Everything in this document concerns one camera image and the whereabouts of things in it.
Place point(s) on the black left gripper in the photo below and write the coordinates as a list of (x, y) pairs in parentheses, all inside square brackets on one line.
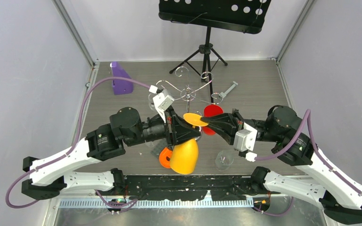
[(177, 130)]

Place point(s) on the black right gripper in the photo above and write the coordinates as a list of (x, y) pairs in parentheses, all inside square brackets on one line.
[(222, 124)]

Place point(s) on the yellow plastic wine glass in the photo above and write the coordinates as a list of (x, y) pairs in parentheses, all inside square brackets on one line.
[(185, 156)]

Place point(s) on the chrome wine glass rack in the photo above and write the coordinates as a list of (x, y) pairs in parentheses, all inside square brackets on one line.
[(188, 93)]

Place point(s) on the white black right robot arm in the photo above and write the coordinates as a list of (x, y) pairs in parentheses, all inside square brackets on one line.
[(280, 136)]

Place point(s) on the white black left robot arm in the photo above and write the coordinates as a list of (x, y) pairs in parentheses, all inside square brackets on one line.
[(57, 174)]

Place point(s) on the red plastic wine glass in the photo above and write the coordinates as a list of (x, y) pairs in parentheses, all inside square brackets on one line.
[(209, 111)]

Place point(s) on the clear wine glass near edge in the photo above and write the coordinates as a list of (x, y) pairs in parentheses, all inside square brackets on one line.
[(224, 160)]

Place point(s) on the grey studded building plate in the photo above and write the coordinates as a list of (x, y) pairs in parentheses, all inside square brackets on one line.
[(158, 148)]

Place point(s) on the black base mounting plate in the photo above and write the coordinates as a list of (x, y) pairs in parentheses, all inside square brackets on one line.
[(188, 188)]

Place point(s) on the purple plastic stand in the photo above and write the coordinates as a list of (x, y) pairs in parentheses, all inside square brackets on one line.
[(120, 87)]

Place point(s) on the black music stand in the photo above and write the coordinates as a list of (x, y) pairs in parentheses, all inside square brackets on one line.
[(245, 16)]

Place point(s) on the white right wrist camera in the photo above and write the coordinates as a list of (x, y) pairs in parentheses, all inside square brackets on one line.
[(244, 142)]

